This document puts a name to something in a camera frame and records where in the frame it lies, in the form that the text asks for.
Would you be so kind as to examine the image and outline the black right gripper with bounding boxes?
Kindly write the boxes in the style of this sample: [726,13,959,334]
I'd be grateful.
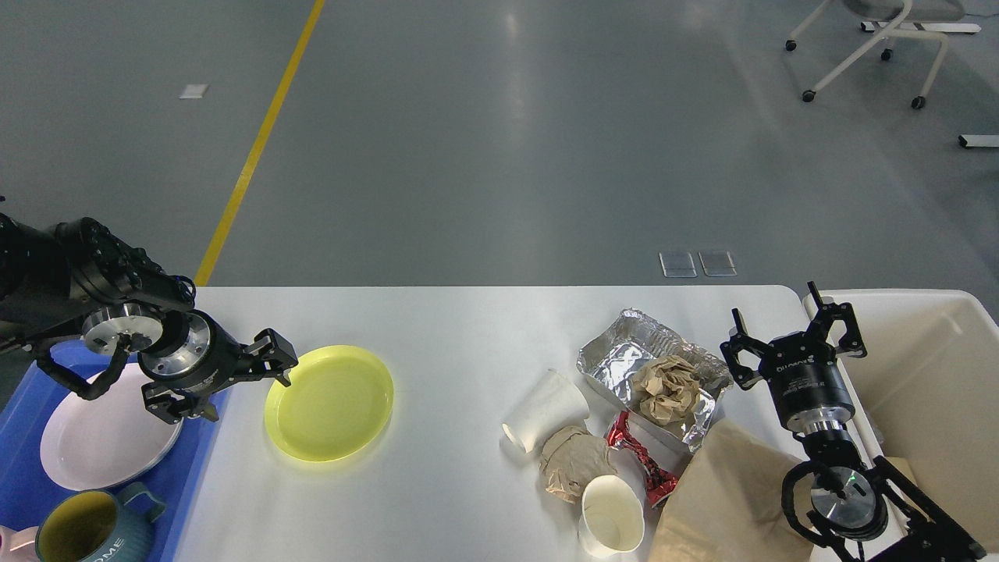
[720,283,868,434]

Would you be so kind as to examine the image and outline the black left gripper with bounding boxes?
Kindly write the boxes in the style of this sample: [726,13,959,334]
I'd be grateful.
[137,310,299,425]

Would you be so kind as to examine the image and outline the yellow plastic plate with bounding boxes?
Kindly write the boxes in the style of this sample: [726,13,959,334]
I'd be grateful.
[263,345,395,463]

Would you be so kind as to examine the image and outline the blue-grey HOME mug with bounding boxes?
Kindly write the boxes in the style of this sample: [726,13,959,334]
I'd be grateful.
[34,482,168,561]

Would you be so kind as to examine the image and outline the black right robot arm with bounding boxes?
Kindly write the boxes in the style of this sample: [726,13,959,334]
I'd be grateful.
[720,282,987,561]

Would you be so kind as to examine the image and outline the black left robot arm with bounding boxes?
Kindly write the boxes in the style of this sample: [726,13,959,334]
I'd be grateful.
[1,215,297,425]

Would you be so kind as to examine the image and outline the floor outlet cover right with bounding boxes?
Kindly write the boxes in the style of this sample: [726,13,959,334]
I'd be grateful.
[697,250,738,277]

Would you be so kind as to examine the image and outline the floor outlet cover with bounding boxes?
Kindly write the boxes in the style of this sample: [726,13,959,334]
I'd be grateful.
[659,251,699,279]
[697,250,738,277]

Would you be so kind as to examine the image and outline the beige plastic bin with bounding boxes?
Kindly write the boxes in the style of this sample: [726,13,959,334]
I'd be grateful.
[822,289,998,561]

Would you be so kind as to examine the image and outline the crumpled brown paper ball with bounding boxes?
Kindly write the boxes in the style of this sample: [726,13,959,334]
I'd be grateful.
[631,355,702,427]

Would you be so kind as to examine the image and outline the pink round plate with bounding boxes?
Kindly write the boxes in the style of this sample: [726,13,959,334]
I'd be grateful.
[39,363,183,491]

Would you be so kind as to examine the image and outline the white paper box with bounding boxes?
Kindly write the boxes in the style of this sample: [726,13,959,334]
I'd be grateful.
[627,413,692,476]

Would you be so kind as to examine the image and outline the floor outlet cover left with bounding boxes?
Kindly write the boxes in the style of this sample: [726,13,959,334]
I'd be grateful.
[659,251,699,279]

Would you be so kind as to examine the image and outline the brown paper bag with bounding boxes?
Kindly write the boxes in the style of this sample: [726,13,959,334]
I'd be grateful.
[647,419,814,561]

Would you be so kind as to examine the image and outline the red snack wrapper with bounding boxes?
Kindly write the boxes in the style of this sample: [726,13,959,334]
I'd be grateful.
[604,410,679,509]

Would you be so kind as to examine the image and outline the blue plastic tray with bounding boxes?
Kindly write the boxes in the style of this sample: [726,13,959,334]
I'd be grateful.
[1,366,218,561]

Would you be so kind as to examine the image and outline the crumpled aluminium foil tray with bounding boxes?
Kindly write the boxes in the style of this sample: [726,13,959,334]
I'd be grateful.
[577,308,734,454]

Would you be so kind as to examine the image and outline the white paper cup lying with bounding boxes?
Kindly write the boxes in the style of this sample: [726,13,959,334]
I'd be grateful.
[502,369,590,454]

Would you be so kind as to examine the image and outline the crumpled brown paper wrapper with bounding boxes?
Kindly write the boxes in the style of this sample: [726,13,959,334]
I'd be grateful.
[539,425,620,503]

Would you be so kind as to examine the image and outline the white paper cup upright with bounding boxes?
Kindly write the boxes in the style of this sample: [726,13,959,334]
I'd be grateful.
[578,475,645,558]

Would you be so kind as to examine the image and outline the pink mug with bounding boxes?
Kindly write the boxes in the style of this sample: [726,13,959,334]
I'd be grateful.
[1,526,40,562]

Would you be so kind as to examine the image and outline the white table leg bar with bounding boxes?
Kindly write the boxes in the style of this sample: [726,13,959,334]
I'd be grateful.
[958,134,999,149]

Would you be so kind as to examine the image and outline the white floor marker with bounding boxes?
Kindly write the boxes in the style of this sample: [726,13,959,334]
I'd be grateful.
[178,84,209,100]

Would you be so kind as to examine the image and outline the white far base bar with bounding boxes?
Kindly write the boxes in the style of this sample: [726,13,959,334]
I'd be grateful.
[860,20,982,35]

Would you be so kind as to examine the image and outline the white rolling chair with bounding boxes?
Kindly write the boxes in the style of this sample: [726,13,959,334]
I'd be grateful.
[800,1,965,110]

